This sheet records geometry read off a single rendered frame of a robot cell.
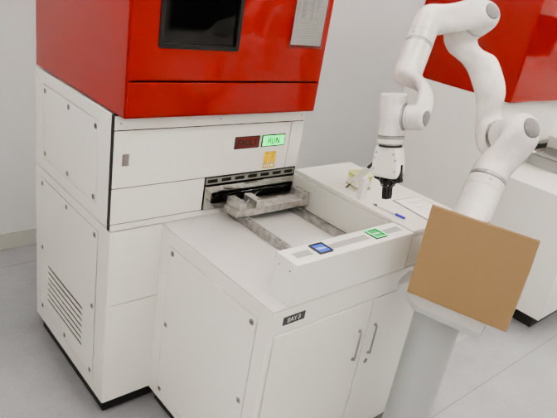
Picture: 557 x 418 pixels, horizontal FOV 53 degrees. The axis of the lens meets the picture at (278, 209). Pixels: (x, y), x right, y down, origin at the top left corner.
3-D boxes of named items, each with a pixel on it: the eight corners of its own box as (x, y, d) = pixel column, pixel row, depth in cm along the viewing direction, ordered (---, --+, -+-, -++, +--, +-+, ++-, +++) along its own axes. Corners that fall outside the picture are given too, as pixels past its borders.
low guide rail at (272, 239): (227, 214, 217) (229, 207, 216) (231, 213, 219) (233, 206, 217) (317, 275, 184) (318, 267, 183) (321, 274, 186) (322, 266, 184)
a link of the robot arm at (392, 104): (411, 135, 178) (385, 133, 183) (414, 92, 174) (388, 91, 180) (399, 137, 171) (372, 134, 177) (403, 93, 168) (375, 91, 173)
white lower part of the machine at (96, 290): (35, 325, 267) (34, 162, 235) (184, 285, 320) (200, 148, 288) (99, 421, 220) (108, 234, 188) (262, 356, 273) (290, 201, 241)
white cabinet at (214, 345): (146, 401, 233) (162, 224, 202) (312, 335, 295) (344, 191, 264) (237, 518, 191) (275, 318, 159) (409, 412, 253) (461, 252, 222)
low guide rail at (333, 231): (280, 205, 235) (281, 198, 234) (283, 204, 236) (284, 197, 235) (370, 259, 202) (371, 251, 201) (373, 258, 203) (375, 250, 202)
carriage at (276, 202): (223, 210, 213) (225, 203, 212) (294, 197, 236) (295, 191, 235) (236, 218, 208) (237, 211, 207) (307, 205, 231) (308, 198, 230)
